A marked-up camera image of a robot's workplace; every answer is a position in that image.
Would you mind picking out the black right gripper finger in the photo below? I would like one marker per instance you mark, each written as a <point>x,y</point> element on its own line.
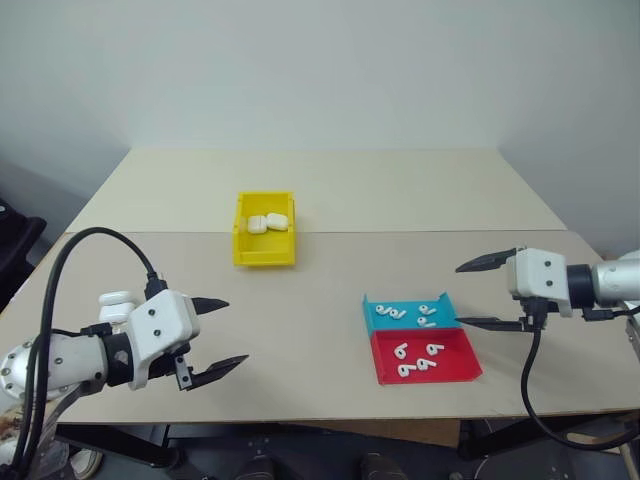
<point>487,262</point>
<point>495,325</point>

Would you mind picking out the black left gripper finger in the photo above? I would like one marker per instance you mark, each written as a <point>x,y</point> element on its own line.
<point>207,305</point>
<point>215,372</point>

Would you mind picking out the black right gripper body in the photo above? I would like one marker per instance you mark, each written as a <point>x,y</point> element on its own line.
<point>526,306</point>

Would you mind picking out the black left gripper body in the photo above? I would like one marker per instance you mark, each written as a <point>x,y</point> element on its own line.
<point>162,367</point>

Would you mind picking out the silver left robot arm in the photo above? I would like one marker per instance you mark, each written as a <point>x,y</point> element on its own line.
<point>65,357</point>

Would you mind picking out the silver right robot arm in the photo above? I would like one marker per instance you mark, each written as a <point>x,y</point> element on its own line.
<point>610,282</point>

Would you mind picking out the yellow plastic bin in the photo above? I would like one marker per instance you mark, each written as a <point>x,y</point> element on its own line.
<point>265,250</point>

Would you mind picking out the red plastic tray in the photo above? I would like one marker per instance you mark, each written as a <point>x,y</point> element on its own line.
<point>450,365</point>

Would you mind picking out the blue plastic tray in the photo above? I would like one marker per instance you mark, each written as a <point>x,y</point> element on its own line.
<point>410,300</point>

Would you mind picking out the dark rounded shape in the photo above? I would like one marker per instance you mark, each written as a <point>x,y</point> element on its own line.
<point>382,467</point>
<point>256,467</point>

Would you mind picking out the white sneaker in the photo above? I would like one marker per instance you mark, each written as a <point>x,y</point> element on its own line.
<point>86,462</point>

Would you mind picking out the black bag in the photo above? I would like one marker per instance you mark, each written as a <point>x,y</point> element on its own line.
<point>20,250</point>

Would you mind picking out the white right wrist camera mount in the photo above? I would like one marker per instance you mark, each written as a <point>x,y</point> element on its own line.
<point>535,275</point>

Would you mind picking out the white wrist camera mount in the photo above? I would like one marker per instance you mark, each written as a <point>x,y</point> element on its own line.
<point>160,320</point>
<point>535,275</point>

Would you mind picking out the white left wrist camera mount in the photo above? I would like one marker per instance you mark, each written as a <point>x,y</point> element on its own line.
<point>160,320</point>

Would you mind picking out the black table frame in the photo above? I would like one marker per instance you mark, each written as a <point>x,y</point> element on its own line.
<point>125,442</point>

